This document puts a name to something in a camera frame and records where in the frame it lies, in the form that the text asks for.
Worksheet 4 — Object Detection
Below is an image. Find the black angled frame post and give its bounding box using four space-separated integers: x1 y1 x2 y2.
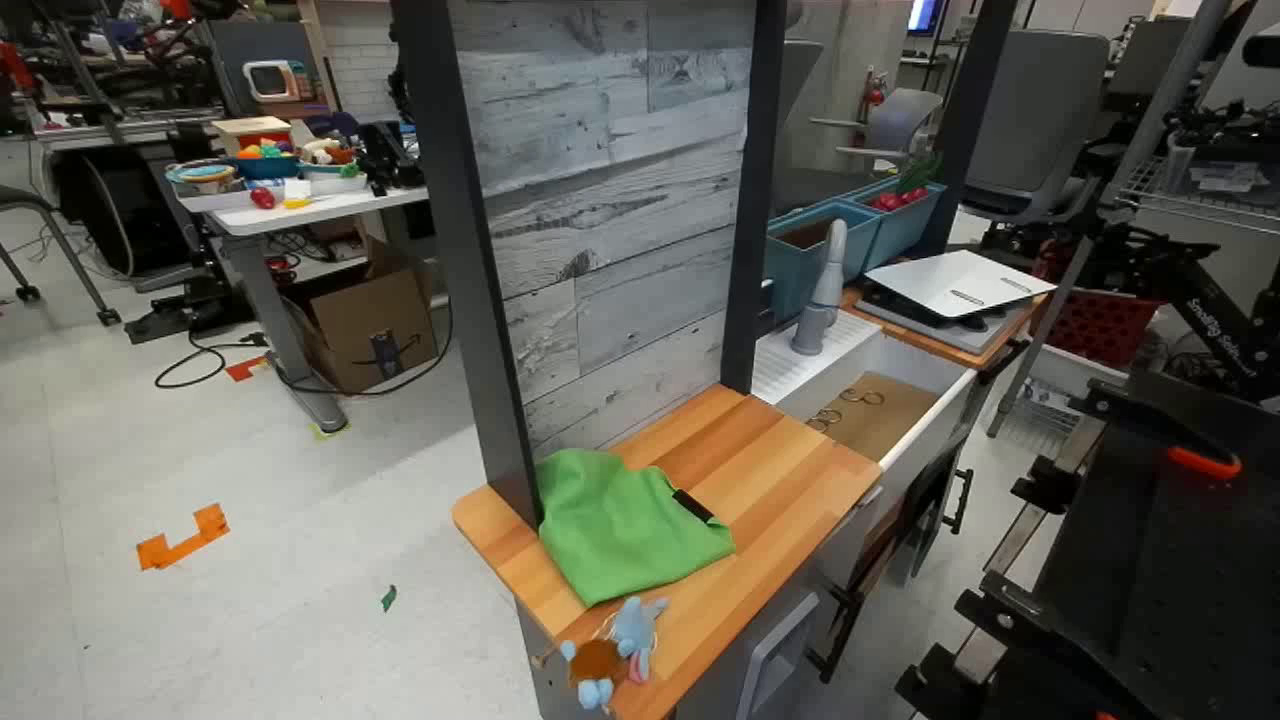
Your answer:
915 0 1021 256

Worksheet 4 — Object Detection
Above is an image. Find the white desk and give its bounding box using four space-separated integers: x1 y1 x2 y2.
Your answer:
175 172 436 439

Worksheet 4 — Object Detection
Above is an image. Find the wooden toy box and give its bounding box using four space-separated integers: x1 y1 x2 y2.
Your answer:
208 112 296 156

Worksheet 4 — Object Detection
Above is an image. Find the small wooden side table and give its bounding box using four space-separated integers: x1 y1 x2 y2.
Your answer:
835 287 1047 374

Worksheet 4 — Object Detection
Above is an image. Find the grey wood grain panel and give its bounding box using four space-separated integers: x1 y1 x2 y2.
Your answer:
442 0 759 465

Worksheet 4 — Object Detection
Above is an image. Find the grey partition panel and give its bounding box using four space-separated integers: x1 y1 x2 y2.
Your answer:
965 26 1113 206

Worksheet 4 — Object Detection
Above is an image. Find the blue bowl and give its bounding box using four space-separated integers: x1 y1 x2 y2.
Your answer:
233 150 302 185

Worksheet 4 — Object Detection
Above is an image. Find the blue and brown plush toy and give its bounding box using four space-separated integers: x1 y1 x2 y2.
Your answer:
555 592 670 717

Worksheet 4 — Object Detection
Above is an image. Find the slim black frame post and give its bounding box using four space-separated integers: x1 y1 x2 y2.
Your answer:
716 0 790 397

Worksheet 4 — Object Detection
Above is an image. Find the grey office chair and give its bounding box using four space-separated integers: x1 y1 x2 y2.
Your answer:
810 84 947 172

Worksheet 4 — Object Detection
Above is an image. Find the black cabinet door handle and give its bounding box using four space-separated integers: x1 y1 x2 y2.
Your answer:
937 465 975 539
802 576 871 689

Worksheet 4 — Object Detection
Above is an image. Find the large blue plastic bin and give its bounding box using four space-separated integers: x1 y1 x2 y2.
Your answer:
764 196 882 329

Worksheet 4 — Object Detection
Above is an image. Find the grey drawer handle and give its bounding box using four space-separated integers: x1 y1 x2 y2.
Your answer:
731 592 825 720

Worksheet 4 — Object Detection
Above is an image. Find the small black object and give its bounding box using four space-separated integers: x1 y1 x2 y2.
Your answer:
670 489 721 527

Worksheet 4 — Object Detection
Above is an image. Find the red fire extinguisher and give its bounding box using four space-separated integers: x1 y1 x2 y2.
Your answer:
858 68 893 126

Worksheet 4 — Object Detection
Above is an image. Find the white flat board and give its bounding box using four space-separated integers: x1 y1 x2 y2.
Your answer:
858 244 1059 324

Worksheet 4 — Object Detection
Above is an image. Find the thick black frame post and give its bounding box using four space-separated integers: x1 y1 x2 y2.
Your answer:
387 0 549 533

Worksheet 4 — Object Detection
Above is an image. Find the red plastic crate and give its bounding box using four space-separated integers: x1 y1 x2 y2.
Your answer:
1044 285 1163 371

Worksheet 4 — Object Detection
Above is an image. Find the cardboard box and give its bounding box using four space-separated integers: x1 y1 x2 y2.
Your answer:
283 256 442 401

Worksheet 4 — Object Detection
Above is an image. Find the orange cart handle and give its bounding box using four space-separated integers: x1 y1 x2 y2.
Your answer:
1159 439 1247 489

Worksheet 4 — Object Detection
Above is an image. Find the blue bin with red items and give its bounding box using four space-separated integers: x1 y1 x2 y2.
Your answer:
851 181 951 272

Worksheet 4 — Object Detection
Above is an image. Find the black cart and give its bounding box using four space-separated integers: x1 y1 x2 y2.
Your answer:
893 364 1280 720

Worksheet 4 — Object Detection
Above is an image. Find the green towel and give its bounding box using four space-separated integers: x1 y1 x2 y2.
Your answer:
533 445 740 613

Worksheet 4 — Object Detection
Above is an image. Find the black floor cable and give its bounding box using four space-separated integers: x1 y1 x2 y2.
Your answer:
149 329 273 397

